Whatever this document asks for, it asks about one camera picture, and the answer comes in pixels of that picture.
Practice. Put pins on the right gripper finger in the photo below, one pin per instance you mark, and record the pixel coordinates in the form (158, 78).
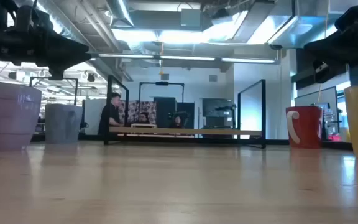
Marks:
(325, 49)

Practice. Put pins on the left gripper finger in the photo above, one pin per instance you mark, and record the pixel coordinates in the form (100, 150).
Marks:
(71, 54)

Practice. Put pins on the lavender blue coffee mug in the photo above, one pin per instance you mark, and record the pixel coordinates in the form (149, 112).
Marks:
(62, 124)

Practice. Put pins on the mauve purple coffee mug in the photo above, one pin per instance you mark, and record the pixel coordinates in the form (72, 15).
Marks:
(8, 118)

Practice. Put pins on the red coffee mug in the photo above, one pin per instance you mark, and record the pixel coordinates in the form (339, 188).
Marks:
(308, 127)

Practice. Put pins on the long ceiling light fixture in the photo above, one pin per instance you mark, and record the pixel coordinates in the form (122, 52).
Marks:
(126, 56)
(248, 60)
(187, 58)

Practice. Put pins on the white partition panel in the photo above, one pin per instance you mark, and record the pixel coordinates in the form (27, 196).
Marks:
(92, 115)

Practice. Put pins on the black equipment cart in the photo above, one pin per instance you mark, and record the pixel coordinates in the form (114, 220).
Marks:
(329, 121)

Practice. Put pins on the person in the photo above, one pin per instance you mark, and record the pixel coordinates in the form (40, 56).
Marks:
(177, 122)
(144, 118)
(110, 115)

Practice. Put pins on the floral patterned panel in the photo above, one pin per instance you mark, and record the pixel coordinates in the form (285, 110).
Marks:
(132, 109)

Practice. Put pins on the red background item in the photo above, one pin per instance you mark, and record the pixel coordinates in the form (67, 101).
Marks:
(334, 137)

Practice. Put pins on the yellow background object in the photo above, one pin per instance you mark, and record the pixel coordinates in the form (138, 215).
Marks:
(346, 136)

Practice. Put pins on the tall black cabinet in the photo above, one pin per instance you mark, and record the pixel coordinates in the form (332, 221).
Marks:
(165, 110)

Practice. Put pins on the grey ceiling box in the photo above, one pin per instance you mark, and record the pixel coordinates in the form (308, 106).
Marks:
(190, 18)

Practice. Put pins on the background robot station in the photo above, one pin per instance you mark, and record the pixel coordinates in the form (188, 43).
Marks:
(217, 121)

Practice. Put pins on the short black cabinet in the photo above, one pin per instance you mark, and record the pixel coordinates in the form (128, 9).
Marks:
(189, 112)

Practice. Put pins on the silver ventilation duct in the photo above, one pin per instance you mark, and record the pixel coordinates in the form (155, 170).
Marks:
(121, 12)

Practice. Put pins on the black workstation frame with camera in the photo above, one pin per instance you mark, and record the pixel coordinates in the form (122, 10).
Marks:
(162, 83)

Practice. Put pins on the grey wall vent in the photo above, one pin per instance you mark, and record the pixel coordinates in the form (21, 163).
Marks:
(165, 77)
(212, 78)

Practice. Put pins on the black aluminium table frame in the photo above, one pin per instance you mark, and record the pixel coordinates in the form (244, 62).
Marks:
(277, 142)

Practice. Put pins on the wooden shelf with black frame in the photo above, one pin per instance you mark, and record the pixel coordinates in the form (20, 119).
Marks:
(182, 131)

